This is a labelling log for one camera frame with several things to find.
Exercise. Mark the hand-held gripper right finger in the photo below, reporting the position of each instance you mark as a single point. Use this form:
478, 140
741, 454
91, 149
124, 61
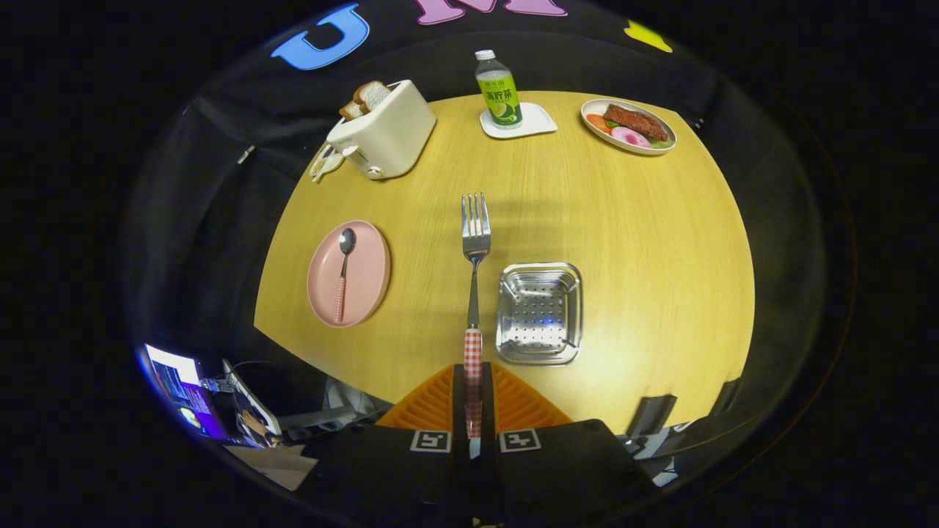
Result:
565, 469

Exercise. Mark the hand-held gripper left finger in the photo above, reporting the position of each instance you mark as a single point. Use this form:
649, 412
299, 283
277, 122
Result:
396, 477

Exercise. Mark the white paper sheet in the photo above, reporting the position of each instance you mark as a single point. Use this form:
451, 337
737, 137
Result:
275, 466

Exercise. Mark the perforated metal basket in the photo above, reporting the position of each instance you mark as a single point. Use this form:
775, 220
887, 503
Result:
539, 315

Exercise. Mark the pink plate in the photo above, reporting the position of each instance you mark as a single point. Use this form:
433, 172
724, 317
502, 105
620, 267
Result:
367, 279

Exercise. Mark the laptop screen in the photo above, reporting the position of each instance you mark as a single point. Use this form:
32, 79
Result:
183, 389

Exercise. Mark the white divided condiment dish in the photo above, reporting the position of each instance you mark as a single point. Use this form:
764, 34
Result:
323, 165

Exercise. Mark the white toaster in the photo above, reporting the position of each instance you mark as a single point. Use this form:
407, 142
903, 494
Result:
392, 139

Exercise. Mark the pink round food piece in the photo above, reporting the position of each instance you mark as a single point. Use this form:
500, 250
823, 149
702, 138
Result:
631, 137

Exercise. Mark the white square coaster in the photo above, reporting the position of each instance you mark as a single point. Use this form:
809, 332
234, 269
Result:
537, 121

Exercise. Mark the brown meat slice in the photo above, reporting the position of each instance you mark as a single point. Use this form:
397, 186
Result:
635, 122

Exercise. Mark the silver clip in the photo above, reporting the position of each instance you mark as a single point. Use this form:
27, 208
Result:
246, 154

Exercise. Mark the white plate of food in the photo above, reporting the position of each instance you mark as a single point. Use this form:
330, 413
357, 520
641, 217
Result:
594, 108

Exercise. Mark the toast bread slice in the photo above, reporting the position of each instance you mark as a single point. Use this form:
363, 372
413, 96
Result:
351, 111
373, 94

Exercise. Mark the green tea bottle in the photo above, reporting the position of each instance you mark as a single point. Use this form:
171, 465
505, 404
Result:
500, 95

